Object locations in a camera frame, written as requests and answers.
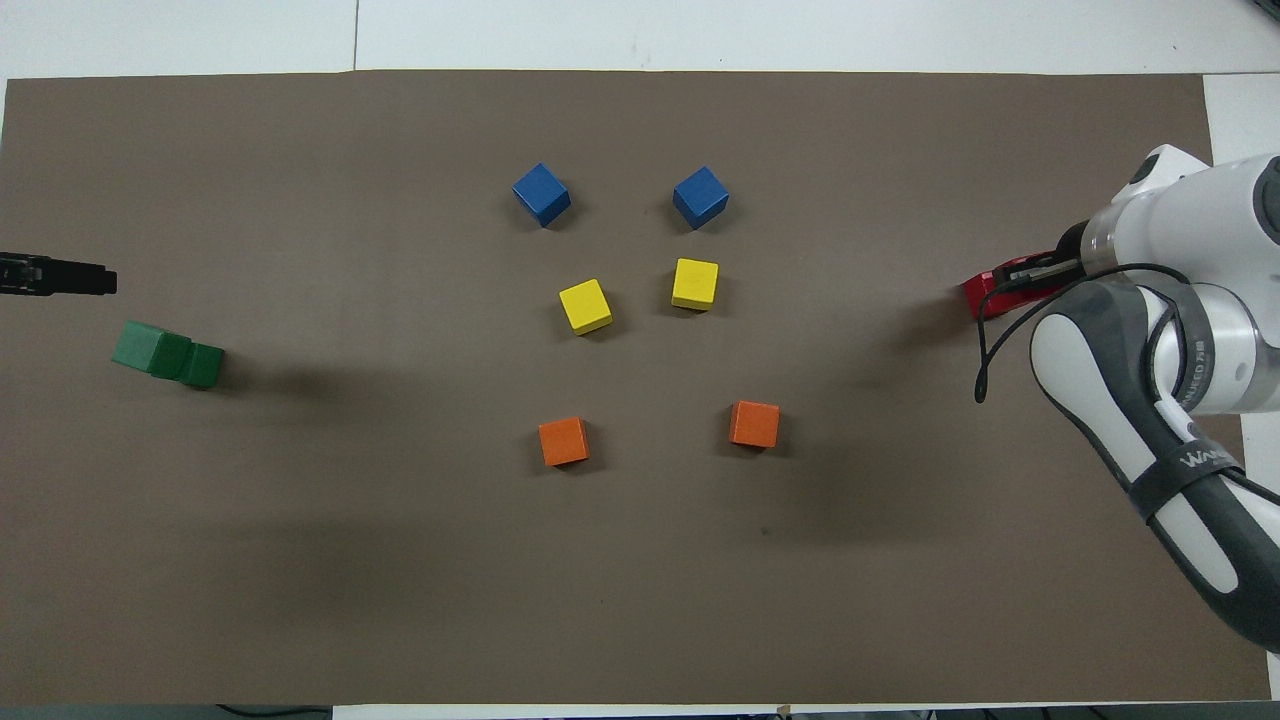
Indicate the blue wooden block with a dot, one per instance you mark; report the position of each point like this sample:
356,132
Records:
700,197
541,194

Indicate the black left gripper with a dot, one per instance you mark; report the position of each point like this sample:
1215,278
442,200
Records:
20,275

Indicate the brown table mat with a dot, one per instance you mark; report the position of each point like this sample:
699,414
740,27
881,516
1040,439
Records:
300,550

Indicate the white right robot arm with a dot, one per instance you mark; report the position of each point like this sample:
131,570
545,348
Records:
1230,220

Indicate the green wooden block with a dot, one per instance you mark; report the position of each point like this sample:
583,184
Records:
140,347
205,368

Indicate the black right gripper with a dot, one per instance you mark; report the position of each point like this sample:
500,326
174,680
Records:
1075,250

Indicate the orange wooden block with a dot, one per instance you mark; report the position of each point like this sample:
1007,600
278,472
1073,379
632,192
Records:
563,441
754,424

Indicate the yellow wooden block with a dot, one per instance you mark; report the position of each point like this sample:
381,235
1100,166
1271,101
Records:
585,305
695,283

